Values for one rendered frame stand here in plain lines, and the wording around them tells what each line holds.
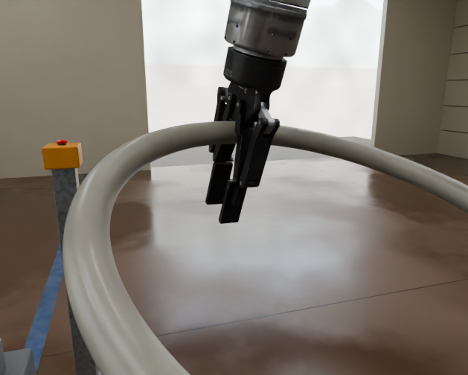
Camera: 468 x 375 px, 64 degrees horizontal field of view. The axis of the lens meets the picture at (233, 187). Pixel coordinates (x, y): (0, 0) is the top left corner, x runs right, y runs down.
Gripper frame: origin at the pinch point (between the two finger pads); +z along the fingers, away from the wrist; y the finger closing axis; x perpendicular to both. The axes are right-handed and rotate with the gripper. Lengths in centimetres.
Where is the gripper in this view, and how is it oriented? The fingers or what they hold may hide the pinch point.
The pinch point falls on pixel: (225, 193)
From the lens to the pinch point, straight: 55.7
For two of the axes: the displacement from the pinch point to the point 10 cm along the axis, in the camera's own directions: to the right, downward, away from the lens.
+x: 8.8, -0.4, 4.8
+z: -2.1, 8.6, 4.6
